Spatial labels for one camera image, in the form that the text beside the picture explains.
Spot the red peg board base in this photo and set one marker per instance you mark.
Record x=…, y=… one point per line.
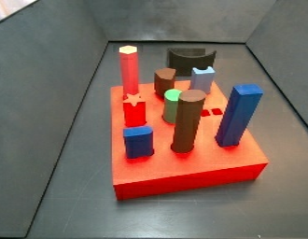
x=187, y=161

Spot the short blue rounded peg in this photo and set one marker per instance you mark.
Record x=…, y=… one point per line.
x=139, y=141

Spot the red star peg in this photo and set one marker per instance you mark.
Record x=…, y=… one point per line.
x=135, y=110

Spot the green cylinder peg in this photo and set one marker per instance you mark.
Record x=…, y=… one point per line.
x=171, y=104

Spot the tall brown cylinder peg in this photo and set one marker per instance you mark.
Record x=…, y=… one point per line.
x=188, y=120

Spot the dark brown short peg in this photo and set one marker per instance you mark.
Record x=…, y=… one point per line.
x=164, y=80

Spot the light blue notched peg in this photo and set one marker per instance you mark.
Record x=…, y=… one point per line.
x=202, y=79

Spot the black curved stand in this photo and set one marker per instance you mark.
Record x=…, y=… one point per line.
x=186, y=59

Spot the tall red hexagonal peg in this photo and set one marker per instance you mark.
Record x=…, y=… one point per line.
x=130, y=69

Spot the tall blue rectangular peg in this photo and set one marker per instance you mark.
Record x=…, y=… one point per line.
x=243, y=103

